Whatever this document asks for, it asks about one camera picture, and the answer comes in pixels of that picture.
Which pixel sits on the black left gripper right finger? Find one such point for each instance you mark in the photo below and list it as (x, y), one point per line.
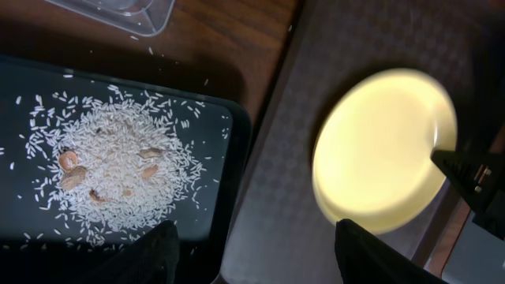
(364, 258)

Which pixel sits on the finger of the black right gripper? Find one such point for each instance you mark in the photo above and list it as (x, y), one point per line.
(477, 177)

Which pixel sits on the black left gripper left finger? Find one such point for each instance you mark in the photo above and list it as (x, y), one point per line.
(153, 258)

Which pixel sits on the yellow round plate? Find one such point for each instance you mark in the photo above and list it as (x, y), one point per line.
(372, 156)

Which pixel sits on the rice grains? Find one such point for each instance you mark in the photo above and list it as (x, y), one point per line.
(92, 162)

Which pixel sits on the clear plastic bin lid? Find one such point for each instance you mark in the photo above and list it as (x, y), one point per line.
(145, 18)

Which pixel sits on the grey dishwasher rack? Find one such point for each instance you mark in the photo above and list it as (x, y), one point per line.
(477, 257)

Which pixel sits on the black rectangular tray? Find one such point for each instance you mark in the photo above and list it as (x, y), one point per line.
(199, 261)

